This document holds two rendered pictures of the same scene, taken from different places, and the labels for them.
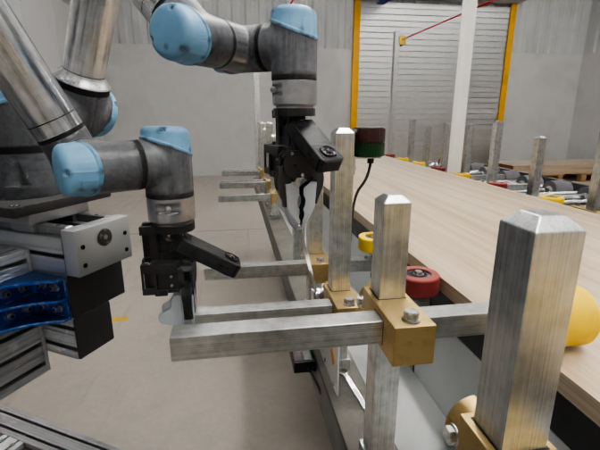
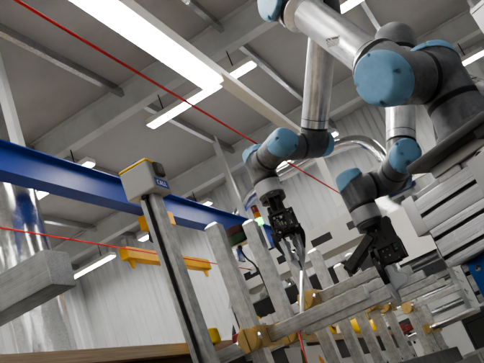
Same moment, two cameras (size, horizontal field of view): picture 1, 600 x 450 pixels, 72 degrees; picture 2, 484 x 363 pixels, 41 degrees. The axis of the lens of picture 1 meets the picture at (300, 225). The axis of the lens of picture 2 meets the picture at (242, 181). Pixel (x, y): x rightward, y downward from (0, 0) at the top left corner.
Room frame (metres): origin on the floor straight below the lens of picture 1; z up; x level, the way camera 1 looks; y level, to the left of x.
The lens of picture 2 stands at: (2.25, 0.75, 0.64)
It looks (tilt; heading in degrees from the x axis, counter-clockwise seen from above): 21 degrees up; 208
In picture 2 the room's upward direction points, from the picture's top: 22 degrees counter-clockwise
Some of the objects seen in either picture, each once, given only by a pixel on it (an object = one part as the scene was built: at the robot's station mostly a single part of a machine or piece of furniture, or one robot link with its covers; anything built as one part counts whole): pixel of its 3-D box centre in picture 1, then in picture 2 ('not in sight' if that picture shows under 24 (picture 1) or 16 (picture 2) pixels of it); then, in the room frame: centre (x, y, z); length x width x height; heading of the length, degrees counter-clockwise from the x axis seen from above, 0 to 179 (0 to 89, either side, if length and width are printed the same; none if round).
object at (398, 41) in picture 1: (395, 106); not in sight; (3.45, -0.77, 1.25); 0.09 x 0.08 x 1.10; 9
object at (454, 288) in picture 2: not in sight; (413, 305); (-1.02, -0.34, 0.95); 0.50 x 0.04 x 0.04; 99
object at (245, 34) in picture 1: (236, 48); (282, 147); (0.75, 0.11, 1.31); 0.11 x 0.11 x 0.08; 64
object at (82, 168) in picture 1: (96, 166); (390, 177); (0.61, 0.30, 1.12); 0.11 x 0.11 x 0.08; 40
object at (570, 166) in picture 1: (556, 166); not in sight; (7.82, -4.83, 0.23); 2.42 x 0.76 x 0.17; 100
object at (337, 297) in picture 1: (342, 304); (294, 333); (0.73, -0.08, 0.85); 0.13 x 0.06 x 0.05; 9
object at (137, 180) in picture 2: not in sight; (145, 184); (1.25, 0.00, 1.18); 0.07 x 0.07 x 0.08; 9
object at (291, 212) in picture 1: (286, 204); (299, 248); (0.72, 0.03, 1.04); 0.06 x 0.03 x 0.09; 29
